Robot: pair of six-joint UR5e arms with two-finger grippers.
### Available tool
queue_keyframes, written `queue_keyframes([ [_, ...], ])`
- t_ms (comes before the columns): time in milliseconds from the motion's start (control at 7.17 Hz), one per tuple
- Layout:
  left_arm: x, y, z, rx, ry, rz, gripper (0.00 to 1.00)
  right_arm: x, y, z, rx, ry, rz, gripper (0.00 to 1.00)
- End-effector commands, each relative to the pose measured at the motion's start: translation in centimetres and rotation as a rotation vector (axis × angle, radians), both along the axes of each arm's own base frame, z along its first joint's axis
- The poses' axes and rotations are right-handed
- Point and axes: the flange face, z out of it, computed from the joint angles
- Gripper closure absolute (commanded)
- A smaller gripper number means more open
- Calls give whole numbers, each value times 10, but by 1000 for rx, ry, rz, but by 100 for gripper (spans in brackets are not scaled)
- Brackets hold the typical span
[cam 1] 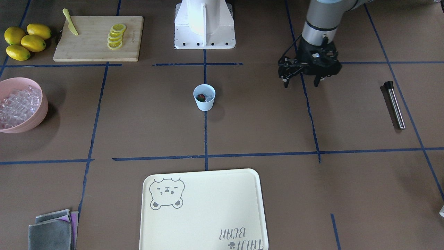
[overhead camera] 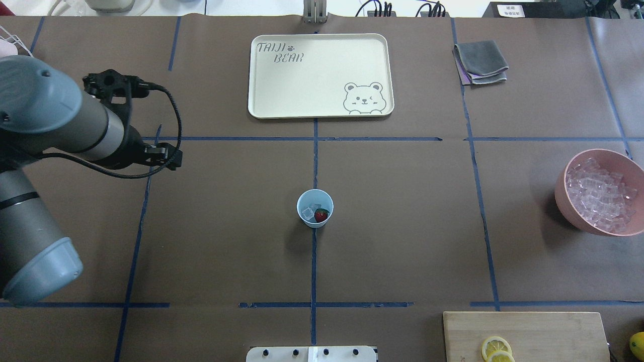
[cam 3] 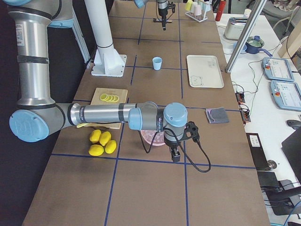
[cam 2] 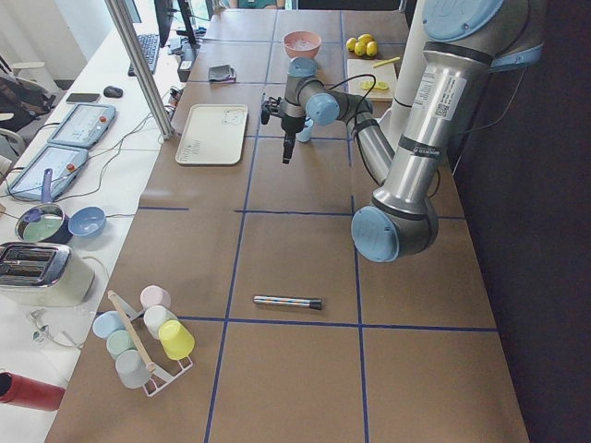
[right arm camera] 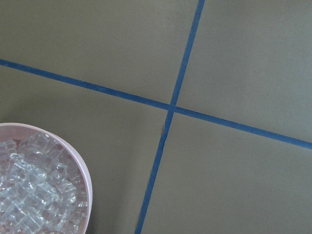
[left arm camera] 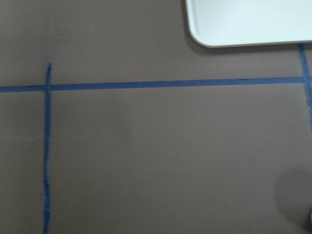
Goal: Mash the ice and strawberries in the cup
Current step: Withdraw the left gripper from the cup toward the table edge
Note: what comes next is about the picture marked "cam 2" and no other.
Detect cream bear tray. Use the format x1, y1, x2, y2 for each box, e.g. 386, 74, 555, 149
175, 104, 248, 166

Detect blue bowl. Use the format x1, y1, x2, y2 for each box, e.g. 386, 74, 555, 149
68, 207, 106, 237

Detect green cup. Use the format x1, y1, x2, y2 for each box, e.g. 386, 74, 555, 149
106, 329, 135, 360

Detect light blue plastic cup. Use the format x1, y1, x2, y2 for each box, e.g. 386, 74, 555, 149
295, 118, 314, 143

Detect cream toaster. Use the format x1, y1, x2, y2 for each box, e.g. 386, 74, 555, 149
1, 242, 94, 307

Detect steel muddler black tip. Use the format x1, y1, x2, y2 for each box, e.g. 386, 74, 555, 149
253, 295, 322, 310

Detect grey cup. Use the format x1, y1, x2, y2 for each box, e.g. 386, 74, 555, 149
115, 349, 151, 389

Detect wooden cutting board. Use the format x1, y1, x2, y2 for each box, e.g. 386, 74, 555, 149
346, 59, 397, 102

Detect pink bowl of ice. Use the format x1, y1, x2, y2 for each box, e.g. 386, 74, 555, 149
283, 30, 322, 59

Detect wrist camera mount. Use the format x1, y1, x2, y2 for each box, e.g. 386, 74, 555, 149
260, 97, 283, 125

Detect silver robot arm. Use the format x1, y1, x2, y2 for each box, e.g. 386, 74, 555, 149
278, 1, 547, 262

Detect yellow cup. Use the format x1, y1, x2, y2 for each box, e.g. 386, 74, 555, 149
158, 319, 195, 361

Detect upper teach pendant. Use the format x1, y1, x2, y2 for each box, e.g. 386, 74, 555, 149
48, 102, 116, 150

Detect yellow plastic knife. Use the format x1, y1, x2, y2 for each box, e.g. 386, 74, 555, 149
372, 56, 401, 68

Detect white cup rack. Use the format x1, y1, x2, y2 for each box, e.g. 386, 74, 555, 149
106, 290, 194, 398

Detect grey folded cloth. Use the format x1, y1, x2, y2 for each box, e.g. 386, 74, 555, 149
208, 65, 236, 83

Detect camera cable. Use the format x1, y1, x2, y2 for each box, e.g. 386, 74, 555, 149
322, 73, 376, 116

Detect lower teach pendant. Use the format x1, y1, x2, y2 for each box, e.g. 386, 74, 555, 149
8, 144, 89, 201

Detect black keyboard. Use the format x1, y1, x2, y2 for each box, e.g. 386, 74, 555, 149
137, 33, 160, 74

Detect computer mouse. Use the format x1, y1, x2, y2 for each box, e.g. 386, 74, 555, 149
103, 86, 124, 99

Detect teach pendant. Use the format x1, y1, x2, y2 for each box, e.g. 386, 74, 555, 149
48, 102, 116, 150
8, 144, 89, 201

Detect black smartphone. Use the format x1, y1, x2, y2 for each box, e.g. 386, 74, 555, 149
66, 92, 102, 103

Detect red bottle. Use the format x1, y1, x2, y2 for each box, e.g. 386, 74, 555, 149
1, 372, 66, 412

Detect aluminium frame post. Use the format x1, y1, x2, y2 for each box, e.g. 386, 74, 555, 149
105, 0, 175, 140

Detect yellow lemon slices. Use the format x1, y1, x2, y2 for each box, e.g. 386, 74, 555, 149
359, 80, 390, 91

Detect blue saucepan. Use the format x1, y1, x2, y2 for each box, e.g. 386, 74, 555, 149
15, 168, 73, 245

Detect pink cup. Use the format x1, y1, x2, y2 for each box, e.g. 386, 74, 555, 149
139, 285, 172, 310

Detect light blue rack cup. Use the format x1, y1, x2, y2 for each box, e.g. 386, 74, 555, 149
92, 310, 125, 340

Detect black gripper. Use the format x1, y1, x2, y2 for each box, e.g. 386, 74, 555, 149
281, 115, 305, 164

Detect white cup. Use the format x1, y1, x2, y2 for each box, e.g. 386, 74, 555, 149
143, 305, 177, 341

